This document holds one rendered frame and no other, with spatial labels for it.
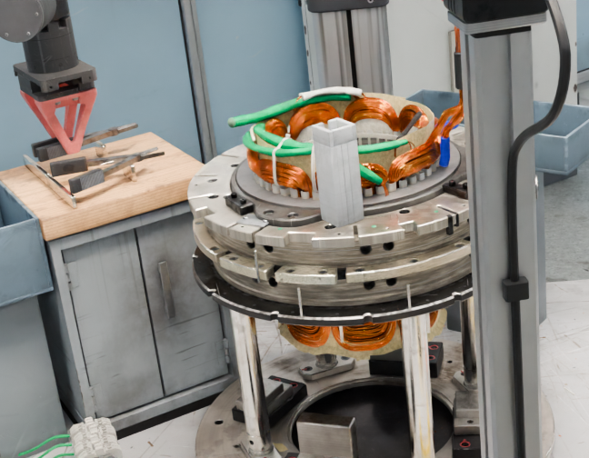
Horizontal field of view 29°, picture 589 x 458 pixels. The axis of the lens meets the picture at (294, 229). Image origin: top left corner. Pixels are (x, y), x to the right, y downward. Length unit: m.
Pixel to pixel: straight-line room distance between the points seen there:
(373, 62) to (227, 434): 0.57
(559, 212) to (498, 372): 3.12
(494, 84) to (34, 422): 0.86
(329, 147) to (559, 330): 0.58
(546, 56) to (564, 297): 2.33
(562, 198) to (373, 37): 2.37
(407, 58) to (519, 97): 2.83
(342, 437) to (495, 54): 0.63
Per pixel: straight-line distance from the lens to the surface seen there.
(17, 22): 1.21
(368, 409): 1.32
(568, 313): 1.50
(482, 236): 0.61
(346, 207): 1.00
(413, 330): 1.06
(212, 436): 1.28
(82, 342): 1.28
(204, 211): 1.08
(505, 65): 0.59
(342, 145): 0.98
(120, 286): 1.27
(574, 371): 1.38
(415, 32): 3.42
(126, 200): 1.23
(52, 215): 1.21
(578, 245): 3.53
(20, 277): 1.23
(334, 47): 1.56
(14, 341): 1.28
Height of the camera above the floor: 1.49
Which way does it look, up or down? 23 degrees down
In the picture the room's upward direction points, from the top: 7 degrees counter-clockwise
